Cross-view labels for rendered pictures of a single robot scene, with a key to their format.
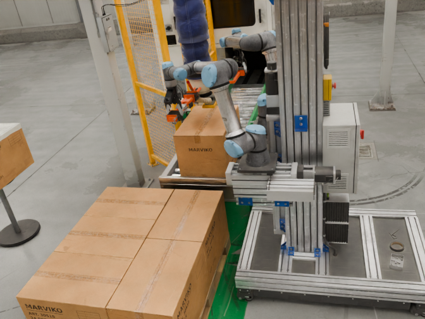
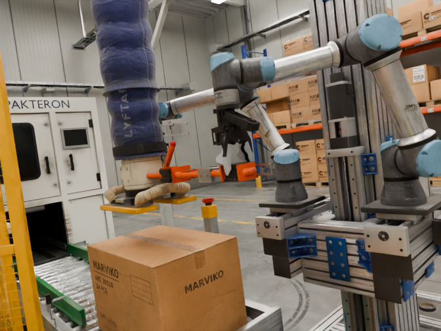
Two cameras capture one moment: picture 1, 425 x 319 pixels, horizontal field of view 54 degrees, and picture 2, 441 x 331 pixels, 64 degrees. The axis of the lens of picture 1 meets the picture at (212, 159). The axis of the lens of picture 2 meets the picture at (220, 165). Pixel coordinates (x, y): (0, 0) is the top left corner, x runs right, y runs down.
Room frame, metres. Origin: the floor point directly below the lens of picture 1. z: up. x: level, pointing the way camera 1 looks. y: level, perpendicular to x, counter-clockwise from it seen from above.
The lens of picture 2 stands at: (2.12, 1.15, 1.32)
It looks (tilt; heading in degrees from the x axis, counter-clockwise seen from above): 3 degrees down; 300
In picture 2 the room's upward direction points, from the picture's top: 7 degrees counter-clockwise
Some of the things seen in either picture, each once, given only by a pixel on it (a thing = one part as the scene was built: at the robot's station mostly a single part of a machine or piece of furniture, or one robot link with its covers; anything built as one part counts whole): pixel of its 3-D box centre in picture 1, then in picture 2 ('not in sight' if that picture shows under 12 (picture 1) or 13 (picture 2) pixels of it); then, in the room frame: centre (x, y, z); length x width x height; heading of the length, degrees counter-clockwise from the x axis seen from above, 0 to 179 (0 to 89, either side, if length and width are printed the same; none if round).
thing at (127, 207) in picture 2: not in sight; (126, 203); (3.20, 0.10, 1.14); 0.34 x 0.10 x 0.05; 161
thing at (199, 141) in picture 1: (210, 141); (163, 285); (3.16, -0.01, 0.75); 0.60 x 0.40 x 0.40; 162
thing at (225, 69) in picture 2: (169, 71); (224, 73); (2.62, 0.20, 1.54); 0.09 x 0.08 x 0.11; 36
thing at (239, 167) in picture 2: (174, 116); (237, 171); (2.61, 0.21, 1.24); 0.08 x 0.07 x 0.05; 161
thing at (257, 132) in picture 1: (255, 137); (399, 157); (2.20, -0.27, 1.20); 0.13 x 0.12 x 0.14; 126
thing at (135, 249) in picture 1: (138, 259); not in sight; (2.28, 0.61, 0.34); 1.20 x 1.00 x 0.40; 162
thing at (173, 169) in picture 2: (190, 96); (175, 174); (2.94, 0.09, 1.24); 0.10 x 0.08 x 0.06; 71
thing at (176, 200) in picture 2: (213, 97); (165, 195); (3.14, -0.08, 1.14); 0.34 x 0.10 x 0.05; 161
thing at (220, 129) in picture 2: (172, 93); (228, 125); (2.63, 0.20, 1.38); 0.09 x 0.08 x 0.12; 160
